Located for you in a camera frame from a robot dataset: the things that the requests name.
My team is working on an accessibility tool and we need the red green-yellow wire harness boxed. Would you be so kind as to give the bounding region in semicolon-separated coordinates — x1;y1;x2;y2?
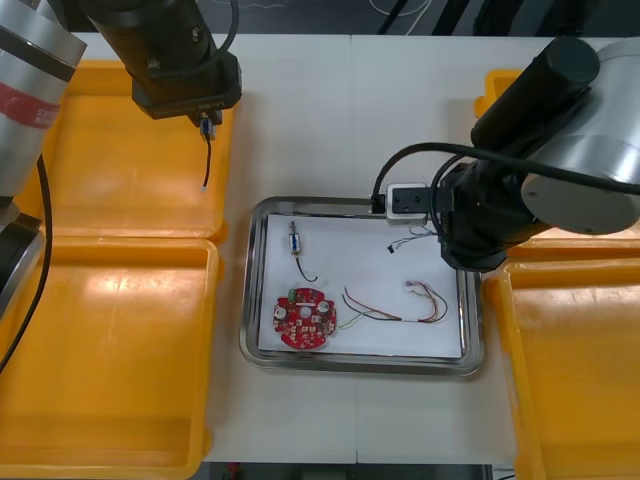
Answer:
336;279;450;332

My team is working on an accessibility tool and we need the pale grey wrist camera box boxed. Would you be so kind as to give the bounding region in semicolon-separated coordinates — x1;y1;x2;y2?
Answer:
383;183;432;227

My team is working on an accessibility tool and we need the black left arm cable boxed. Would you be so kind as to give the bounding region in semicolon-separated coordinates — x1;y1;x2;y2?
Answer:
0;153;54;372

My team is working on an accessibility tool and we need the white cable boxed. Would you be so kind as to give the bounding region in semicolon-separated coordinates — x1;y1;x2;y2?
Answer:
368;0;435;35

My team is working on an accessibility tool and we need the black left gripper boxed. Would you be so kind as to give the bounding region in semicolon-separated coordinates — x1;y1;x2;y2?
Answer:
131;51;244;128

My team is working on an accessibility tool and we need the white sheet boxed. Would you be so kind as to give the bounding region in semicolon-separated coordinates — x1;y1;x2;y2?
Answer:
258;213;465;360

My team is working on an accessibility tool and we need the small metal solenoid blue label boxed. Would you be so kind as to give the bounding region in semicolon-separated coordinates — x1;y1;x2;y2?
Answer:
287;220;320;283
198;112;219;195

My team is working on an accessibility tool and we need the blue-white wire harness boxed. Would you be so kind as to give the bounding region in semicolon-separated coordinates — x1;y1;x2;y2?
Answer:
386;225;438;255

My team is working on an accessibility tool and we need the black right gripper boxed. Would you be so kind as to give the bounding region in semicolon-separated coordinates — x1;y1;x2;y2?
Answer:
431;164;510;274

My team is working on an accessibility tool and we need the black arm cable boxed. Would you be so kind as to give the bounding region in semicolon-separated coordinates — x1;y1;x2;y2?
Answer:
369;142;640;215
0;153;54;372

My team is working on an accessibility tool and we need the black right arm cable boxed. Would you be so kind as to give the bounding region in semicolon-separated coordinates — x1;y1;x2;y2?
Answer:
369;142;640;215

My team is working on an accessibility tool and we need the round red circuit board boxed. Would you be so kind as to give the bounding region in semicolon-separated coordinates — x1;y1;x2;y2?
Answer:
272;287;338;350

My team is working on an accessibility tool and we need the steel tray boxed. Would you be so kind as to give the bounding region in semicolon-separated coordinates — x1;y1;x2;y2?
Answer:
238;195;487;377

